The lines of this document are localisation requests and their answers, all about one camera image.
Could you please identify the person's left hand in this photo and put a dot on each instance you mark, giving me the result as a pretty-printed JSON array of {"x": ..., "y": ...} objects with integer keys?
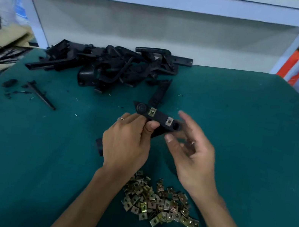
[{"x": 126, "y": 145}]

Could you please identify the person's right hand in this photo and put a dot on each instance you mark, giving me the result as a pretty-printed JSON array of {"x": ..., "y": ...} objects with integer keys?
[{"x": 196, "y": 160}]

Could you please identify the black plastic bracket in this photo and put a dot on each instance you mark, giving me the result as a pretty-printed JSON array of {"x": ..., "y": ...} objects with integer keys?
[{"x": 160, "y": 117}]

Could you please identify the pile of brass clip nuts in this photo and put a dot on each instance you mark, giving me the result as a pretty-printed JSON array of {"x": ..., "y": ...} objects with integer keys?
[{"x": 160, "y": 200}]

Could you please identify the pile of black plastic brackets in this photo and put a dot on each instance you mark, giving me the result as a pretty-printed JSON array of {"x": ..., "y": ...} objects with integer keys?
[{"x": 112, "y": 65}]

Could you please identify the person's left forearm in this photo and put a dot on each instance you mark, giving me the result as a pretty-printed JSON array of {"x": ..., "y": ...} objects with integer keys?
[{"x": 83, "y": 210}]

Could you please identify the green table cloth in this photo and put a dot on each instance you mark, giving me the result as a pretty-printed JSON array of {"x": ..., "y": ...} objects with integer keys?
[{"x": 44, "y": 157}]

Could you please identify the thin black plastic strip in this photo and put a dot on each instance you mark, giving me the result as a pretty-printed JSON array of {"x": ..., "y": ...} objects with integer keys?
[{"x": 40, "y": 94}]

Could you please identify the white printed sack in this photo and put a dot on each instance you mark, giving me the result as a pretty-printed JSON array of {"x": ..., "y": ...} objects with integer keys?
[{"x": 12, "y": 7}]

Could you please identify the white metal post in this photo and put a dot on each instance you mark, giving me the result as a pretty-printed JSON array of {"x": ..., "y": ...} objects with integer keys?
[{"x": 34, "y": 16}]

